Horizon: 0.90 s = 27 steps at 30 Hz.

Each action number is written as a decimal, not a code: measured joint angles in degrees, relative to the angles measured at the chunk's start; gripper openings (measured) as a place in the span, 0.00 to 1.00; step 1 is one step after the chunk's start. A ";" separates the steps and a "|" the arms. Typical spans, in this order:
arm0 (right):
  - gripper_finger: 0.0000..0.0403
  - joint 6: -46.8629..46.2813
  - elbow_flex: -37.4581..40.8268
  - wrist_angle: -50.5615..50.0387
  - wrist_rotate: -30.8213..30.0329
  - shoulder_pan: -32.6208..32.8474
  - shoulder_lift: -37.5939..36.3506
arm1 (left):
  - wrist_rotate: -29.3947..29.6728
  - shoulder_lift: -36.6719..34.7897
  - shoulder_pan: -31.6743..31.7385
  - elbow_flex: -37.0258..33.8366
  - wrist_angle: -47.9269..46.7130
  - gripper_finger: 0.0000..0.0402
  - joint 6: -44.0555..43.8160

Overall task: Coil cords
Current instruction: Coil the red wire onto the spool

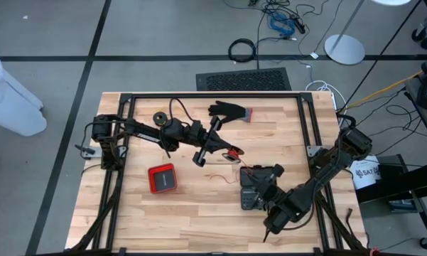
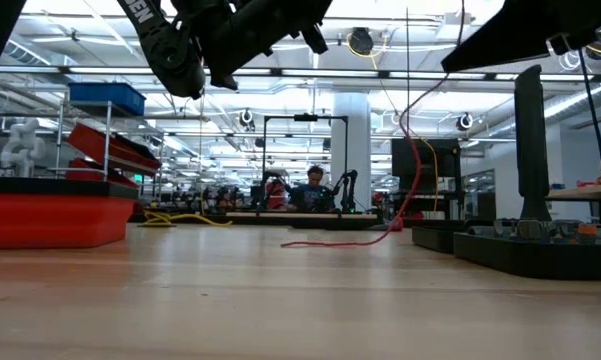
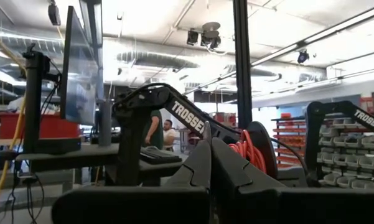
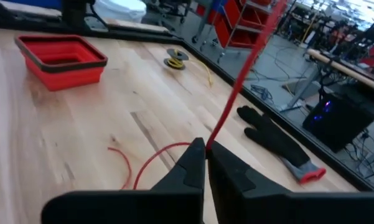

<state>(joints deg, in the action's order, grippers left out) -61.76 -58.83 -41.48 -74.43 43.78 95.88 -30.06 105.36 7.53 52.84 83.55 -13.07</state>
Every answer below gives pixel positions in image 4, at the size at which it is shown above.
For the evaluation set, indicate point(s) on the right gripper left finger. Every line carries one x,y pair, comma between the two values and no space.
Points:
161,207

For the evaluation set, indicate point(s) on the metal shelf rack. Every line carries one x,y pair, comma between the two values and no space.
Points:
245,29

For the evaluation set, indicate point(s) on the red collapsible container black rim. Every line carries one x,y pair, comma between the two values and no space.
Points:
59,73

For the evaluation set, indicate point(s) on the black aluminium table frame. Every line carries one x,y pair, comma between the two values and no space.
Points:
193,49

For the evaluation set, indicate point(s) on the wooden neighbouring table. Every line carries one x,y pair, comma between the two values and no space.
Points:
348,73

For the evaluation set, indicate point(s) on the black work glove red cuff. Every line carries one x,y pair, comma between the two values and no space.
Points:
273,137

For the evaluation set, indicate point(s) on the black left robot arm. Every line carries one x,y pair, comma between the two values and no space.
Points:
76,14

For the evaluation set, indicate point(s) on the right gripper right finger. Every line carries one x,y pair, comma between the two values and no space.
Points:
267,208

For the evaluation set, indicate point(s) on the black mesh-top computer case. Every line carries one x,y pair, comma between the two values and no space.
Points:
336,124

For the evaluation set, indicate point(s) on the white trash bin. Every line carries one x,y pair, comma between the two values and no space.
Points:
121,9

